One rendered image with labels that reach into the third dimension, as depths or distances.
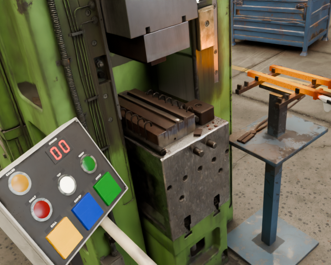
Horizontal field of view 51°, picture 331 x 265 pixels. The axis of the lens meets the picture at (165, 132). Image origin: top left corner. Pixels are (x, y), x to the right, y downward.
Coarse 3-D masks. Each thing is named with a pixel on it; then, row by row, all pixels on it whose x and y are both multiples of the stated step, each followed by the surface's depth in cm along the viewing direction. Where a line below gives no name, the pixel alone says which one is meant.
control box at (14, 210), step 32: (64, 128) 99; (32, 160) 89; (64, 160) 96; (96, 160) 104; (0, 192) 80; (32, 192) 86; (64, 192) 92; (96, 192) 100; (0, 224) 84; (32, 224) 84; (96, 224) 97; (32, 256) 86
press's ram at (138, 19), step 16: (112, 0) 109; (128, 0) 105; (144, 0) 108; (160, 0) 112; (176, 0) 116; (192, 0) 121; (112, 16) 113; (128, 16) 107; (144, 16) 110; (160, 16) 114; (176, 16) 119; (192, 16) 123; (112, 32) 117; (128, 32) 109; (144, 32) 112
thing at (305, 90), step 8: (248, 72) 163; (256, 72) 161; (264, 80) 157; (272, 80) 153; (280, 80) 150; (288, 88) 147; (304, 88) 142; (312, 88) 141; (320, 88) 139; (312, 96) 140; (328, 96) 134
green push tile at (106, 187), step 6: (108, 174) 105; (102, 180) 103; (108, 180) 104; (114, 180) 106; (96, 186) 100; (102, 186) 102; (108, 186) 103; (114, 186) 105; (102, 192) 101; (108, 192) 103; (114, 192) 104; (102, 198) 101; (108, 198) 102; (114, 198) 104; (108, 204) 101
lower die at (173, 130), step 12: (120, 96) 164; (144, 96) 161; (132, 108) 152; (144, 108) 151; (168, 108) 148; (180, 108) 147; (132, 120) 145; (156, 120) 140; (168, 120) 139; (192, 120) 142; (156, 132) 134; (168, 132) 136; (180, 132) 140; (156, 144) 135; (168, 144) 138
